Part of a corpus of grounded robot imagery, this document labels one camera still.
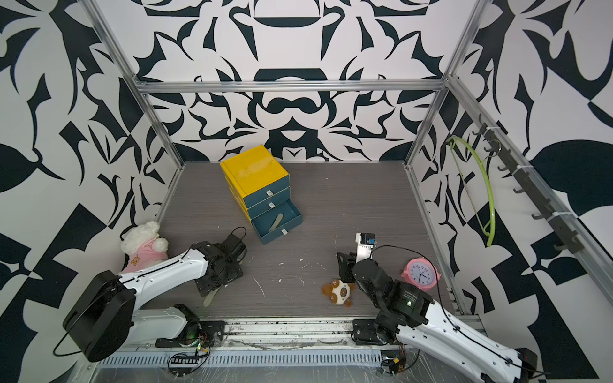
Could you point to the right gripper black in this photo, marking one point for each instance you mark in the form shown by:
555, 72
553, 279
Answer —
346, 265

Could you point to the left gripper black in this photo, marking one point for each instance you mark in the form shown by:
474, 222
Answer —
237, 273

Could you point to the olive folding knife lowest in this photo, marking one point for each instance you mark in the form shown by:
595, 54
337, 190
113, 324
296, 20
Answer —
210, 297

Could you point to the olive folding knife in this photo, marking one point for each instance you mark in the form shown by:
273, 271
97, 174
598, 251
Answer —
278, 220

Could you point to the yellow teal drawer cabinet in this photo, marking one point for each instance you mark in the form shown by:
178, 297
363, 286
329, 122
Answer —
257, 181

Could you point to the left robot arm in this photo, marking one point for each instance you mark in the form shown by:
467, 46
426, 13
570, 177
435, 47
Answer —
109, 314

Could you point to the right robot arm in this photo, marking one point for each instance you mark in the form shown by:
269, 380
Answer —
410, 317

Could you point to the brown white plush toy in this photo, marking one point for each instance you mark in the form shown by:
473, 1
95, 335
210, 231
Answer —
339, 292

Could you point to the pink alarm clock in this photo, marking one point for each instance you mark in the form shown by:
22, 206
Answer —
421, 273

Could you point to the white teddy bear pink shirt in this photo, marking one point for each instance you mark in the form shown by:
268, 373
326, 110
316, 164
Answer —
144, 247

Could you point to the green hanging hoop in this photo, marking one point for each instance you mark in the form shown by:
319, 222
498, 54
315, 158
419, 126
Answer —
486, 225

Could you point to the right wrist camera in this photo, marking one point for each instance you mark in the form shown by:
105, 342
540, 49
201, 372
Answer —
366, 242

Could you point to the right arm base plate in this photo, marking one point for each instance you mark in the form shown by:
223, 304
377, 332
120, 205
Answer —
373, 332

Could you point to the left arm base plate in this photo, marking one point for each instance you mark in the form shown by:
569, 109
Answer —
202, 333

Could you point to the black wall hook rack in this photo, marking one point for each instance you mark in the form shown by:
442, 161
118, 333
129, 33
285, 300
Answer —
532, 185

